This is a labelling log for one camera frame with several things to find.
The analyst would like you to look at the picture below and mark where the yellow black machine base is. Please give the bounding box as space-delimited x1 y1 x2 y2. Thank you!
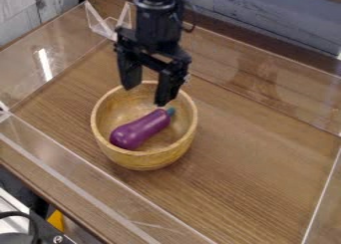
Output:
0 210 103 244

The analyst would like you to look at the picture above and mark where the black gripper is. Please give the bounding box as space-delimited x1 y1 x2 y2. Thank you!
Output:
115 0 193 107

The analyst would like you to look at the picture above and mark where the purple toy eggplant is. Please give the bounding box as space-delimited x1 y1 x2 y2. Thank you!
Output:
110 108 175 150

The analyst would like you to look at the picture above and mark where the black cable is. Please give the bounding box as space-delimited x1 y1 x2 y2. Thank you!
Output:
0 210 42 244

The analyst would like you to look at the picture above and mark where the clear acrylic tray wall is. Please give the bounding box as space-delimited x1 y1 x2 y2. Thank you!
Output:
0 110 215 244

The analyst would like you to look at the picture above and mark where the brown wooden bowl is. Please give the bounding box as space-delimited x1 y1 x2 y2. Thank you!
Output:
91 81 198 170

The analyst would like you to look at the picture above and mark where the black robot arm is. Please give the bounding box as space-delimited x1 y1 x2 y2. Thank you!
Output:
115 0 191 107

